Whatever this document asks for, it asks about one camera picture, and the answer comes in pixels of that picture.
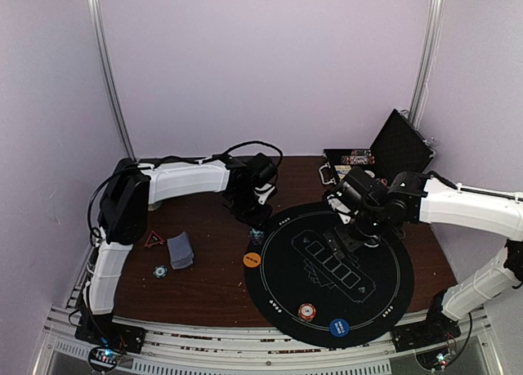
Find white floral ceramic mug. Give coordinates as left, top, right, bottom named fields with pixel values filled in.
left=148, top=201, right=163, bottom=212

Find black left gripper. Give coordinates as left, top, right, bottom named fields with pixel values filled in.
left=230, top=188, right=273, bottom=230

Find purple poker chip stack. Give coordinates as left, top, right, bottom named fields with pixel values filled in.
left=249, top=228, right=265, bottom=246

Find blue small blind button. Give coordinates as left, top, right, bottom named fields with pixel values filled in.
left=329, top=318, right=350, bottom=338

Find orange big blind button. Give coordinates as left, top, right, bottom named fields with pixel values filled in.
left=243, top=252, right=262, bottom=268

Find poker chip row in case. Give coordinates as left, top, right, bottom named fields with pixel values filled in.
left=341, top=154, right=375, bottom=166

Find black red triangle marker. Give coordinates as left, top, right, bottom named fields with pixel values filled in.
left=144, top=230, right=165, bottom=248

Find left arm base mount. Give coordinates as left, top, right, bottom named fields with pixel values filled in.
left=74, top=315, right=145, bottom=354

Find aluminium corner post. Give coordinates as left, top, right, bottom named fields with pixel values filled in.
left=409, top=0, right=445, bottom=129
left=87, top=0, right=136, bottom=161

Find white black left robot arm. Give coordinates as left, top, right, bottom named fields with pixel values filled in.
left=79, top=149, right=282, bottom=346

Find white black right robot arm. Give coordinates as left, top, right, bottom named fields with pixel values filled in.
left=325, top=167, right=522, bottom=344

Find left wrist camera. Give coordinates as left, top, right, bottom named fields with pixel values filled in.
left=254, top=183, right=276, bottom=205

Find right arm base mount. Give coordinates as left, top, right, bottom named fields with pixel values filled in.
left=391, top=319, right=461, bottom=352

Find right aluminium corner post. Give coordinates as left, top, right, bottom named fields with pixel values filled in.
left=409, top=0, right=445, bottom=129

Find round black poker mat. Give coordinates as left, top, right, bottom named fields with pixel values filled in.
left=244, top=202, right=414, bottom=348

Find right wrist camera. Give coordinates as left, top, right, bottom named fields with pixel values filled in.
left=324, top=192, right=351, bottom=225

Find black poker chip case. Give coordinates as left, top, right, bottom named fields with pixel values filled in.
left=319, top=109, right=436, bottom=185

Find blue playing card box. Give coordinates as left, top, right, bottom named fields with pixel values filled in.
left=334, top=165, right=352, bottom=181

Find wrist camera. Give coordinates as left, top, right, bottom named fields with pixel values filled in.
left=324, top=192, right=351, bottom=225
left=254, top=183, right=276, bottom=205

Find grey playing card deck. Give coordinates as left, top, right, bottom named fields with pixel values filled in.
left=167, top=232, right=194, bottom=270

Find left aluminium corner post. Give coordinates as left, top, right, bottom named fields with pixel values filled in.
left=87, top=0, right=136, bottom=161

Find orange poker chip stack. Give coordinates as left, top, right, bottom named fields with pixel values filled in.
left=297, top=303, right=316, bottom=322

